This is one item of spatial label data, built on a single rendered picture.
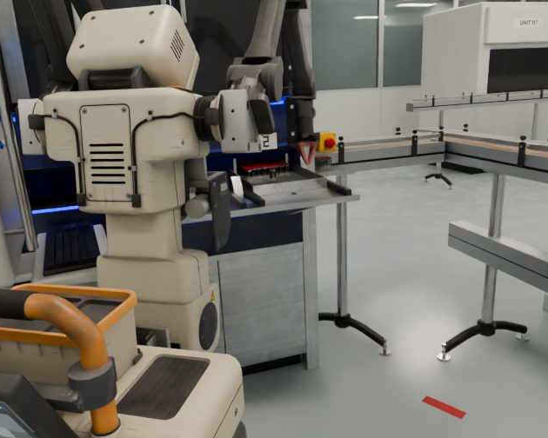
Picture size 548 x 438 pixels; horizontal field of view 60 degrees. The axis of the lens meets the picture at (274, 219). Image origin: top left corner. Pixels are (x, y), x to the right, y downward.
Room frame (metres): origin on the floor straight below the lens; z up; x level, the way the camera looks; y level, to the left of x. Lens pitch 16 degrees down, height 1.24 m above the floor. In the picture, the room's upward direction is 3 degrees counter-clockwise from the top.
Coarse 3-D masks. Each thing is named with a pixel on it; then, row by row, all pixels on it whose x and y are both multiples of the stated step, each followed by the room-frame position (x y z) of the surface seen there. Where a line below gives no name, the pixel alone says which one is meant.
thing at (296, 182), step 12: (300, 168) 1.81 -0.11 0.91; (252, 180) 1.76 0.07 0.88; (264, 180) 1.75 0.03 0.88; (276, 180) 1.74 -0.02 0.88; (288, 180) 1.73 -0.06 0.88; (300, 180) 1.56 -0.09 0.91; (312, 180) 1.57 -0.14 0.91; (324, 180) 1.58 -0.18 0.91; (264, 192) 1.52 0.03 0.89; (276, 192) 1.53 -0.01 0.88
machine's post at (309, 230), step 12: (300, 12) 1.84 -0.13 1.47; (300, 156) 1.84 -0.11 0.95; (312, 168) 1.85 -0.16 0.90; (312, 216) 1.85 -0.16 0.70; (312, 228) 1.85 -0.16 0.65; (312, 240) 1.85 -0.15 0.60; (312, 252) 1.85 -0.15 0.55; (312, 264) 1.85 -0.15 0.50; (312, 276) 1.85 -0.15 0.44; (312, 288) 1.85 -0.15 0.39; (312, 300) 1.85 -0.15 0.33; (312, 312) 1.85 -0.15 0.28; (312, 324) 1.84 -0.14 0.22; (312, 336) 1.84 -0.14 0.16; (312, 348) 1.84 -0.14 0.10; (312, 360) 1.84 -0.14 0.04
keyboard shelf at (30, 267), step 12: (96, 228) 1.49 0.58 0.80; (36, 252) 1.28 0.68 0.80; (24, 264) 1.20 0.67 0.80; (36, 264) 1.18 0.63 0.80; (24, 276) 1.13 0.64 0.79; (36, 276) 1.09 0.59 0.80; (48, 276) 1.09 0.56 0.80; (60, 276) 1.09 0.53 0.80; (72, 276) 1.09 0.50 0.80; (84, 276) 1.10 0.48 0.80; (96, 276) 1.11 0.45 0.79
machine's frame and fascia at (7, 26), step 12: (0, 0) 1.56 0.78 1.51; (12, 0) 1.58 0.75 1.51; (0, 12) 1.56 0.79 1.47; (12, 12) 1.57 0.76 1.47; (0, 24) 1.55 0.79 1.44; (12, 24) 1.56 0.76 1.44; (0, 36) 1.55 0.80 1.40; (12, 36) 1.56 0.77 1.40; (12, 48) 1.56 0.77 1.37; (12, 60) 1.56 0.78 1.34; (12, 72) 1.56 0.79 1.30; (24, 72) 1.57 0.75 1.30; (12, 84) 1.55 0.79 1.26; (24, 84) 1.57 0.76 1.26; (12, 96) 1.55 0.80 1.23; (24, 96) 1.56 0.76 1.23; (12, 108) 1.55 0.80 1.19; (48, 168) 1.57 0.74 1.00; (60, 168) 1.58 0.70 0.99; (72, 168) 1.59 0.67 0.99
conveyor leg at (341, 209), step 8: (336, 176) 2.07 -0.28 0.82; (344, 176) 2.05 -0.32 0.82; (344, 184) 2.05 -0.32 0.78; (336, 208) 2.07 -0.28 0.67; (344, 208) 2.05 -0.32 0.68; (336, 216) 2.07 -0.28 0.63; (344, 216) 2.05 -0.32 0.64; (336, 224) 2.07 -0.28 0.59; (344, 224) 2.05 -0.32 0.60; (344, 232) 2.05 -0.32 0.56; (344, 240) 2.05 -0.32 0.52; (344, 248) 2.05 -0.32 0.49; (344, 256) 2.05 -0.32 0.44; (344, 264) 2.05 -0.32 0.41; (344, 272) 2.05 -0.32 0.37; (344, 280) 2.05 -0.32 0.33; (344, 288) 2.05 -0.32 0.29; (344, 296) 2.05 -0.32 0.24; (344, 304) 2.05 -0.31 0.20; (344, 312) 2.05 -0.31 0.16
